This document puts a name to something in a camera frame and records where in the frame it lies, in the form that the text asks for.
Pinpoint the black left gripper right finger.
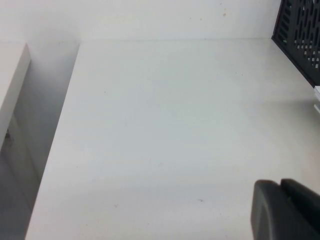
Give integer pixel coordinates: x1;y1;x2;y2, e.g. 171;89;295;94
280;178;320;240

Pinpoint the white side cabinet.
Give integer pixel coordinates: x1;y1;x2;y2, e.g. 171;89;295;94
0;42;32;151

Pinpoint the black plastic book stand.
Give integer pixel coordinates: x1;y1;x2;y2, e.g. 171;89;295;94
271;0;320;88

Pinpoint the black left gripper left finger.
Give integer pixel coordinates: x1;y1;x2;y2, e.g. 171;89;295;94
250;179;298;240

